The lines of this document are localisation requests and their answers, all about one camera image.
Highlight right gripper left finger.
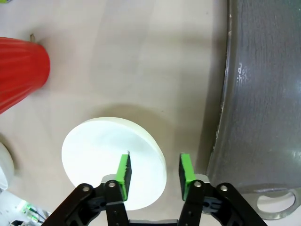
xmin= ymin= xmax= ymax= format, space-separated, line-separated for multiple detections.
xmin=46 ymin=152 xmax=132 ymax=226

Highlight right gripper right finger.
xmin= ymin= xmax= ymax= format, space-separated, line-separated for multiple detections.
xmin=178 ymin=153 xmax=265 ymax=226

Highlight white bowl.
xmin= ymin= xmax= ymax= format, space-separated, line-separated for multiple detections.
xmin=61 ymin=117 xmax=167 ymax=211
xmin=0 ymin=141 xmax=15 ymax=190

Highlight red plastic cup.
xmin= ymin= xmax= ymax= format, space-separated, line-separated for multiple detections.
xmin=0 ymin=36 xmax=51 ymax=115

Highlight grey plastic tray with handles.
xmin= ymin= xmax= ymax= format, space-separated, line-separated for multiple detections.
xmin=206 ymin=0 xmax=301 ymax=221

